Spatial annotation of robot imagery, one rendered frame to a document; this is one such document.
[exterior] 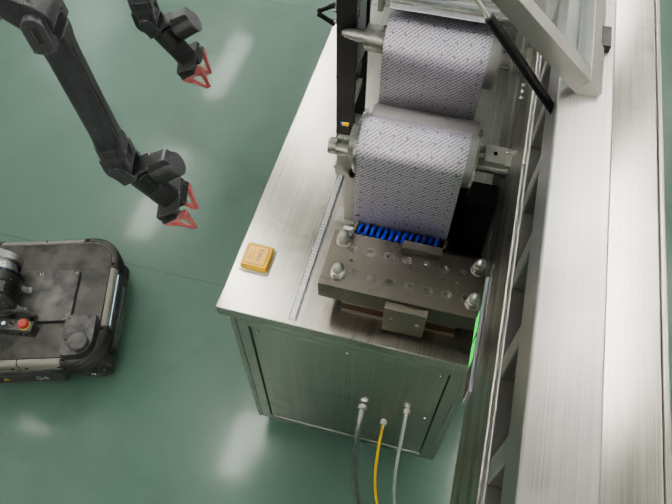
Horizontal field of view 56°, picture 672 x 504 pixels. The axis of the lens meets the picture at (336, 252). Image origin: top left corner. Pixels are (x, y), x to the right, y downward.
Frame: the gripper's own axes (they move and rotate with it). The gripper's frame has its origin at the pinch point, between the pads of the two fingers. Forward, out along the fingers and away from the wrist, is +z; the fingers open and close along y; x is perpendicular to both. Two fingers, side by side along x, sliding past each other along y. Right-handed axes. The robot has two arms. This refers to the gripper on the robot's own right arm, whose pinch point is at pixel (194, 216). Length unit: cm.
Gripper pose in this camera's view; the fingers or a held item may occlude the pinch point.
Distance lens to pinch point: 160.5
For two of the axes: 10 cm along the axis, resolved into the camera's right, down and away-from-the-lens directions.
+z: 4.9, 4.6, 7.4
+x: -8.7, 3.0, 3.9
